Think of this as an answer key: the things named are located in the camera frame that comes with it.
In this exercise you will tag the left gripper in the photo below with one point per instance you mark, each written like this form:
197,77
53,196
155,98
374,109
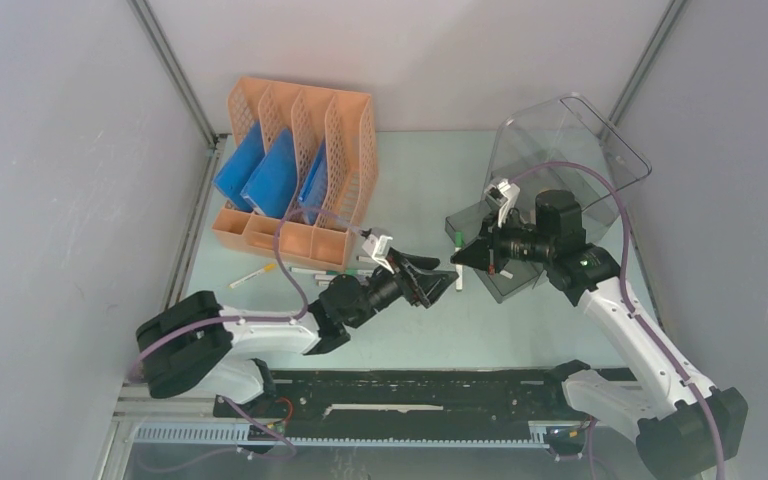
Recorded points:
426,285

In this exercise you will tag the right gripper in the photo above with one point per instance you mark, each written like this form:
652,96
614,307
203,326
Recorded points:
484,254

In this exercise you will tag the blue folder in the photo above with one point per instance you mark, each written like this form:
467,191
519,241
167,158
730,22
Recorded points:
273,183
314,188
237,171

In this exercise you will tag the clear plastic drawer cabinet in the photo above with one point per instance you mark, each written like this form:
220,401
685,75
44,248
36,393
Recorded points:
574,172

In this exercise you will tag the blue folder front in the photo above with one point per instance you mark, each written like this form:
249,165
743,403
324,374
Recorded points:
237,171

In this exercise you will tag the green cap marker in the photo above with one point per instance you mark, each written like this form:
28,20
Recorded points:
359,272
459,243

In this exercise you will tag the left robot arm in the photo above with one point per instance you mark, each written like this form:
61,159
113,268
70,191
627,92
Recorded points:
200,345

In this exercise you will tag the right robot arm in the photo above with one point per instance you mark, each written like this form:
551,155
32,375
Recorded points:
681,423

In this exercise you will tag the yellow cap marker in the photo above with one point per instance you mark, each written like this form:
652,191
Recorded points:
263,270

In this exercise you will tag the orange plastic file organizer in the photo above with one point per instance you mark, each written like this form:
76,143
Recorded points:
338,123

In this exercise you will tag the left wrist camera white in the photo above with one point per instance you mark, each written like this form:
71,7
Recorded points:
376,243

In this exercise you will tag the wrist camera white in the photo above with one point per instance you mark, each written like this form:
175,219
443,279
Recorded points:
501,195
376,243

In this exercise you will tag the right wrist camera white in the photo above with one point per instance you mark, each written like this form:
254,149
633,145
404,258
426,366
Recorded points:
501,195

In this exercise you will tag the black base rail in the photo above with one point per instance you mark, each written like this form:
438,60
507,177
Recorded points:
414,405

